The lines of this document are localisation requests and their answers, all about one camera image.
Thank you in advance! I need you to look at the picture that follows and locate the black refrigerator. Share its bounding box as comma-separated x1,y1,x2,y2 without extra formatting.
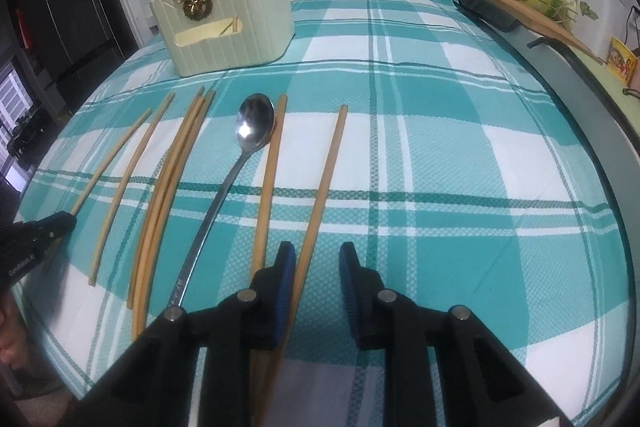
0,0,131,118

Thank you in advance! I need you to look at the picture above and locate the dark rolled mat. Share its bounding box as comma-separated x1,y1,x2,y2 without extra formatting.
457,0,523,32

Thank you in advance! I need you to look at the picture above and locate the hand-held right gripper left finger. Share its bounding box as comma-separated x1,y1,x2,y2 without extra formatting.
65,241,298,427

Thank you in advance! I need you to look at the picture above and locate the white box with leaf print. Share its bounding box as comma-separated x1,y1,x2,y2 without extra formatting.
575,0,632,58

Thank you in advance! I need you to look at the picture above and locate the wooden chopstick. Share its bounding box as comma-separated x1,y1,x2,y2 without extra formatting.
249,94,288,427
260,105,349,427
141,90,217,315
87,93,176,288
131,96,207,341
69,108,152,215
126,86,206,310

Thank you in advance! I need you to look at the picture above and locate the wooden cutting board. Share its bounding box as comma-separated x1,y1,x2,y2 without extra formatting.
465,0,608,66

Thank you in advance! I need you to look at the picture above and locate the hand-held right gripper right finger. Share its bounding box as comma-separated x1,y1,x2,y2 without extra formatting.
338,242,576,427

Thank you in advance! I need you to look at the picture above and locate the metal spoon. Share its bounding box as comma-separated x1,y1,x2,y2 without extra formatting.
167,93,277,310

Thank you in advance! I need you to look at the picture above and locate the person's left hand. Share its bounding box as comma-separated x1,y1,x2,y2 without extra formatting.
0,302,23,403

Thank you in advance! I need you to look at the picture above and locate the cream ribbed utensil holder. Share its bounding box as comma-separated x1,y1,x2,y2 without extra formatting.
149,0,296,76

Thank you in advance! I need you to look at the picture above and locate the teal plaid tablecloth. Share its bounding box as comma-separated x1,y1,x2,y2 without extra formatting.
10,0,616,427

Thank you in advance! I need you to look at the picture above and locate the black device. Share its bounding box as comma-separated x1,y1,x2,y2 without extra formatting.
7,107,43,168

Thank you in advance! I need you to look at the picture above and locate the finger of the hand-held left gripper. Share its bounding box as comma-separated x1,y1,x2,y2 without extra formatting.
15,211,78,248

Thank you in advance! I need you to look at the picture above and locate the colourful printed packet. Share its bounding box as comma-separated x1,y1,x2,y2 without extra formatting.
606,37,640,82

